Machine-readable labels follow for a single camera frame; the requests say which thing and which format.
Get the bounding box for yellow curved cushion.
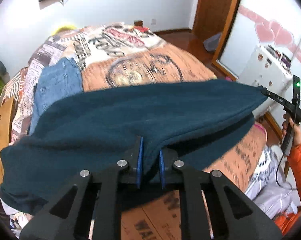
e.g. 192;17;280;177
52;24;77;36

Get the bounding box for blue jeans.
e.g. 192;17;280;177
29;57;84;135

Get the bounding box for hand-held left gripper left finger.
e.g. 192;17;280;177
20;135;144;240

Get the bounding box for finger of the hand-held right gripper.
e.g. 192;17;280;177
259;86;274;98

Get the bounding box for grey bag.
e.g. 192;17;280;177
203;32;222;53

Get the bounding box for wardrobe with pink hearts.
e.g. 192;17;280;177
215;0;301;80

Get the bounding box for wooden board with flower cutouts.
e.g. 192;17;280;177
0;96;18;193

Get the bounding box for person's orange jacket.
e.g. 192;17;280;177
273;209;301;233

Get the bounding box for person's right hand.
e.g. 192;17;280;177
281;114;301;147

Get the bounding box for wooden door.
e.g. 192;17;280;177
192;0;245;80

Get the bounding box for printed blanket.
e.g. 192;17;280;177
0;24;268;240

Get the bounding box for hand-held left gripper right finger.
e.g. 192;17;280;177
159;150;283;240

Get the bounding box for dark teal pants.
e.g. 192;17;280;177
0;79;269;215

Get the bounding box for white plastic bag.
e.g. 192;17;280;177
245;146;301;219

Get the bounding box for white cabinet with stickers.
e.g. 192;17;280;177
237;44;301;112

